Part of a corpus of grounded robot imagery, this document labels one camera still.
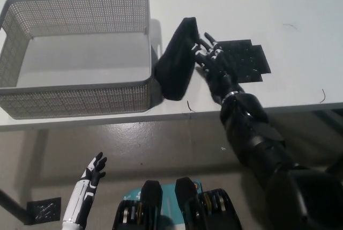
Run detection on black teal robot torso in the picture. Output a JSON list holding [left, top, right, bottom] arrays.
[[112, 177, 243, 230]]

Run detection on black tape cross marker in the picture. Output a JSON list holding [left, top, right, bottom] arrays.
[[213, 38, 272, 84]]

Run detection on black tape floor marker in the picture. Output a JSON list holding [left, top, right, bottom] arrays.
[[26, 197, 62, 227]]

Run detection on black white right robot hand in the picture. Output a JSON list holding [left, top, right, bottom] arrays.
[[189, 32, 242, 100]]

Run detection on black cloth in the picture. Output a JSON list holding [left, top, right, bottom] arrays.
[[154, 17, 201, 101]]

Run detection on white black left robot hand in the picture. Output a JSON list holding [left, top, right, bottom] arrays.
[[62, 151, 108, 224]]

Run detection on grey perforated plastic basket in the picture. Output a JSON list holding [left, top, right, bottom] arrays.
[[0, 0, 156, 115]]

